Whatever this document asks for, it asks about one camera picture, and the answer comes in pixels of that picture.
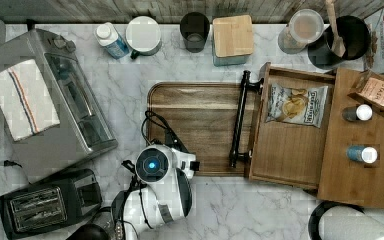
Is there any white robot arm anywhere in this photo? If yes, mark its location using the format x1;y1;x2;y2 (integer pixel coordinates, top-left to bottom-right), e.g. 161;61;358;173
111;144;200;240

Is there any wooden cutting board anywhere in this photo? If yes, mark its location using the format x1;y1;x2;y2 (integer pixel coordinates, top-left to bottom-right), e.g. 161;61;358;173
147;82;250;177

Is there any dark grey tumbler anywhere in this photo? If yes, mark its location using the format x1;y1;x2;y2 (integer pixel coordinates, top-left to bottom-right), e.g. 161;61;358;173
180;12;210;53

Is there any teal canister with wooden lid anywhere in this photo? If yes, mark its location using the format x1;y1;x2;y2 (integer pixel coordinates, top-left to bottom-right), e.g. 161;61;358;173
213;15;254;66

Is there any silver toaster oven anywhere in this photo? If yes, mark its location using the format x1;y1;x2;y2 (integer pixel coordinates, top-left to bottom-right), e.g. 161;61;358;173
0;29;117;178

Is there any chips bag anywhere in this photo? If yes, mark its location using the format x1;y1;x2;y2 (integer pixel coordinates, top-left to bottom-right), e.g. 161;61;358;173
266;83;329;128

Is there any white capped blue bottle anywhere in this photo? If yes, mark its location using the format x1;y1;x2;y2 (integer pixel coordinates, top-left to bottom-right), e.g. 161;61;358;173
95;22;129;59

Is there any glass jar of cereal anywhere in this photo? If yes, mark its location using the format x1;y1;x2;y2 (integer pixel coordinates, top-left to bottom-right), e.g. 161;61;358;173
278;9;324;54

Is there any black paper towel holder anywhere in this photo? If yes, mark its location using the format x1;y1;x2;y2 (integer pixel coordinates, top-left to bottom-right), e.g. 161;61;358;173
308;201;363;240

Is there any black two-slot toaster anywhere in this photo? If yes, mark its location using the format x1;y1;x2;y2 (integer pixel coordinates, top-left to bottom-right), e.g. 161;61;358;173
0;169;102;240

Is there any wooden spoon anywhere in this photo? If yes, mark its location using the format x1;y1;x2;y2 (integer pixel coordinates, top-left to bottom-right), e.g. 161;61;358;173
325;0;346;57

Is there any grey spice shaker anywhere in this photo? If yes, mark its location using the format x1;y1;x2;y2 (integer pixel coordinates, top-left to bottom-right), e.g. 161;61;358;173
342;104;373;122

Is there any wooden drawer cabinet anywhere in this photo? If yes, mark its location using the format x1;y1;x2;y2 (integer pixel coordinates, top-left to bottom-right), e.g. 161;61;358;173
317;68;384;209

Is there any white striped folded towel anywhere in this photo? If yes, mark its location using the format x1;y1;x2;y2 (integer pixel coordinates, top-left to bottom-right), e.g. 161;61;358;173
0;59;60;141

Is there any blue spice shaker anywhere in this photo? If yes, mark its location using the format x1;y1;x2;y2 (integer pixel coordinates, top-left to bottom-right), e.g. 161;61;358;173
346;145;378;164

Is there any white paper towel roll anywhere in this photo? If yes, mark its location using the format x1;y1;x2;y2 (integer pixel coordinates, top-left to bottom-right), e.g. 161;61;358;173
318;206;384;240

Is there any black utensil holder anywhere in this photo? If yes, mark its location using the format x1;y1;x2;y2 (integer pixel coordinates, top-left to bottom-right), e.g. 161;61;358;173
307;16;371;69

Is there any wooden tea box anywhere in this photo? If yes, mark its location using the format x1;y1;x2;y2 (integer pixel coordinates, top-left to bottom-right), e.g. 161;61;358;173
348;71;384;117

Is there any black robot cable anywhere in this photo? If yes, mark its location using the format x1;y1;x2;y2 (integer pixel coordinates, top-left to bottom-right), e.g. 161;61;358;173
141;110;190;153

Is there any wooden drawer with black handle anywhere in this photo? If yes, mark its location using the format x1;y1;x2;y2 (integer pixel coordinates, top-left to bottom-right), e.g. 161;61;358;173
228;62;335;190

